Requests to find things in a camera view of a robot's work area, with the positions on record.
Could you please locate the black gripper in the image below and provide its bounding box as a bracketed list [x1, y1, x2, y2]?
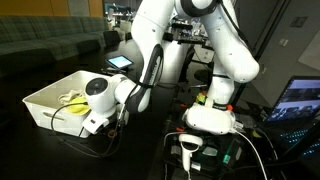
[111, 113, 126, 130]

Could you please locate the orange tape roll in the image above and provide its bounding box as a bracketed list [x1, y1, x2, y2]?
[107, 129, 119, 139]

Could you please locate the yellow cloth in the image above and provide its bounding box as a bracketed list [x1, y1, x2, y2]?
[64, 96, 91, 116]

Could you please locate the white plastic basket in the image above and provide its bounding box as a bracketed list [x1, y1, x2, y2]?
[22, 69, 118, 139]

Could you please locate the tablet with lit screen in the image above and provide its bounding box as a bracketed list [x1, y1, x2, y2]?
[106, 54, 135, 71]

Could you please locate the white VR controller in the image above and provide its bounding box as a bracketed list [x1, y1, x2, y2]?
[178, 133, 204, 173]

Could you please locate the dark upholstered chair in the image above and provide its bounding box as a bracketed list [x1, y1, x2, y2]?
[102, 29, 123, 47]

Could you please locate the white VR headset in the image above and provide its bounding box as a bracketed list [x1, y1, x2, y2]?
[181, 102, 237, 136]

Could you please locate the green plaid sofa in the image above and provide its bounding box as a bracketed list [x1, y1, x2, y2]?
[0, 14, 111, 69]

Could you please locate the open black laptop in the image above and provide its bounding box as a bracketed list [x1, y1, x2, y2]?
[262, 75, 320, 158]

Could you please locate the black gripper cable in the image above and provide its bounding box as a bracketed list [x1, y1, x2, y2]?
[50, 101, 126, 159]

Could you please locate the white headset cable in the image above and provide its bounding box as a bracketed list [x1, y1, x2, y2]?
[233, 129, 270, 180]

